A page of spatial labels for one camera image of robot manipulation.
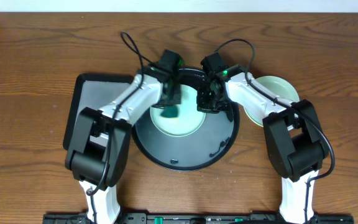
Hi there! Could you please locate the black round tray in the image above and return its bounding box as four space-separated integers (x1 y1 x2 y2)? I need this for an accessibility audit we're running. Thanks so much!
132 67 240 171

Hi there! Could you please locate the green yellow sponge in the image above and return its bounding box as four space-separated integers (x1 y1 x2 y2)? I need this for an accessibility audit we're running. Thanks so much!
160 105 179 118

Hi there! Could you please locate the black rectangular tray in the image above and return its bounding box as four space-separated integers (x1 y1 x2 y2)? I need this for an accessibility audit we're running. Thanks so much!
63 73 134 151

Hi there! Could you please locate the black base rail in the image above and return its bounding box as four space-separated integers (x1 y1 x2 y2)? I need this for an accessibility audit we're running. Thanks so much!
42 213 355 224

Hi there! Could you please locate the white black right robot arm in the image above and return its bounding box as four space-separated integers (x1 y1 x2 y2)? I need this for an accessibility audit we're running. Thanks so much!
197 64 335 223

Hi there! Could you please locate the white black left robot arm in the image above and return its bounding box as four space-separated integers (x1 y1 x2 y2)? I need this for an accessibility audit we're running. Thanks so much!
63 65 180 223

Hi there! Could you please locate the sage green plate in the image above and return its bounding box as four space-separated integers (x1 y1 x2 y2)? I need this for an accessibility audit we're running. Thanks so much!
243 75 300 128

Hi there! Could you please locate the light teal plate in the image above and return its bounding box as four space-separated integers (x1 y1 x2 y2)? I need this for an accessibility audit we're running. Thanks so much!
150 85 206 137

